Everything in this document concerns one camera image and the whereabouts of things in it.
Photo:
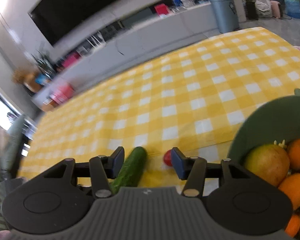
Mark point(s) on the white plastic bag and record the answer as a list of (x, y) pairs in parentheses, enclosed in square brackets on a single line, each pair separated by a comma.
[(263, 8)]

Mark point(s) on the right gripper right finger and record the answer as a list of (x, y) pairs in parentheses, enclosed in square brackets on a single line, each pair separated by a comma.
[(190, 169)]

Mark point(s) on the large red-green apple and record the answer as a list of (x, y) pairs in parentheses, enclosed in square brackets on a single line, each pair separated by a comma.
[(269, 162)]

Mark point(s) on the green colander bowl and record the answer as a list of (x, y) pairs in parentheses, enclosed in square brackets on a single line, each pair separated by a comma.
[(277, 120)]

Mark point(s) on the blue water jug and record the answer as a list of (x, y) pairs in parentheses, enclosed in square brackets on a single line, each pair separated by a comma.
[(292, 8)]

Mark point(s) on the green cucumber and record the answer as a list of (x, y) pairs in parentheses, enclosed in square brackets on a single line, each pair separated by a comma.
[(131, 170)]

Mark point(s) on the grey-blue trash bin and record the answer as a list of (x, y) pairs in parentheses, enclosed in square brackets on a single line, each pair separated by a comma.
[(226, 15)]

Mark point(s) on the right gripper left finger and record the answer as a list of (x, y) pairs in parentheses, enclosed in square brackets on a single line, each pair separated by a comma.
[(102, 168)]

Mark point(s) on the red cherry tomato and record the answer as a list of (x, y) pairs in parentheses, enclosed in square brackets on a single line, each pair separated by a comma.
[(167, 158)]

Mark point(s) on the white low cabinet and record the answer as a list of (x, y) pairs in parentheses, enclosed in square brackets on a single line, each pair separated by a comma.
[(143, 42)]

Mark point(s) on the yellow white checkered tablecloth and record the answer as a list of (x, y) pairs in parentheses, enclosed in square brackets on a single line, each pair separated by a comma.
[(194, 99)]

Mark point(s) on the potted plant left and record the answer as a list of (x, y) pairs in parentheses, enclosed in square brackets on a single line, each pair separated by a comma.
[(43, 62)]

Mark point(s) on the orange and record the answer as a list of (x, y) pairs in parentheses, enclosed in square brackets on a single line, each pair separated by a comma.
[(293, 151), (291, 187), (293, 226)]

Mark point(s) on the pink box on cabinet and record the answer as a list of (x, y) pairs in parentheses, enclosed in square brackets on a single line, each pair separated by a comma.
[(71, 59)]

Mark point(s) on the black television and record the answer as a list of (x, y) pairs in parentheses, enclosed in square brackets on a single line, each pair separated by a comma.
[(56, 18)]

